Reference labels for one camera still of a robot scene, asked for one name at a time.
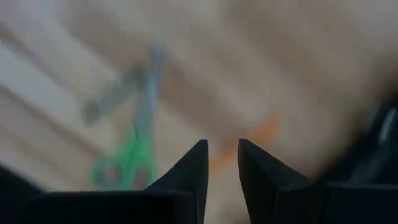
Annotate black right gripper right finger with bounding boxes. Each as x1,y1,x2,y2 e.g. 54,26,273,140
238,138,398,224

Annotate green-handled scissors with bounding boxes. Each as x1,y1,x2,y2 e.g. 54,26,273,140
90,40,170,190

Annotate orange pencil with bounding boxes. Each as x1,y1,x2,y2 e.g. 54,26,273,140
208,111,282,175

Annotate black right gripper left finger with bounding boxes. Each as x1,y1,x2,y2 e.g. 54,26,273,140
21,139,209,224

